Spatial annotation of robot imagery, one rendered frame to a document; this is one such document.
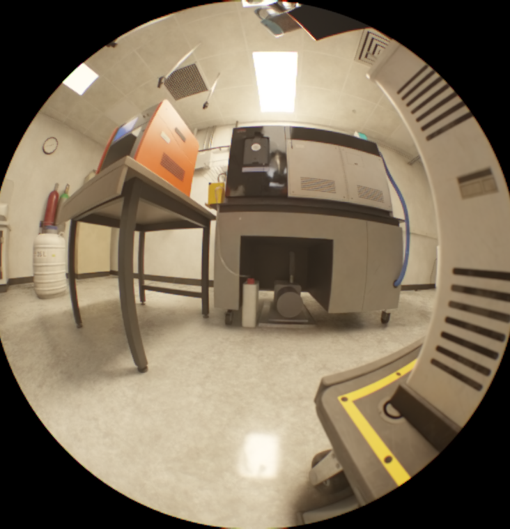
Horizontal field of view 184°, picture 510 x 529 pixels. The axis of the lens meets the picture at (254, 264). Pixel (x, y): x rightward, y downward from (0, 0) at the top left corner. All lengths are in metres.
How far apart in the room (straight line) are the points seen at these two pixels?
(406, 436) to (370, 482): 0.06
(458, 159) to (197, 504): 0.57
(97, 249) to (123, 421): 3.22
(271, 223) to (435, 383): 0.86
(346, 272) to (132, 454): 1.13
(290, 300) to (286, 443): 0.80
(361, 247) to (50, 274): 2.58
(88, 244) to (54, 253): 1.51
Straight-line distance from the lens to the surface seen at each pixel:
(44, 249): 2.04
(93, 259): 3.49
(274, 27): 0.93
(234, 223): 0.89
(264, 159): 1.14
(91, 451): 0.55
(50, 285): 2.05
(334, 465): 0.30
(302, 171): 1.09
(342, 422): 0.18
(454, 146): 0.19
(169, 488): 0.45
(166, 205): 0.71
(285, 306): 1.02
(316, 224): 0.90
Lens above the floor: 0.43
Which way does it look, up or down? 2 degrees down
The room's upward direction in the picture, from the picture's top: 2 degrees clockwise
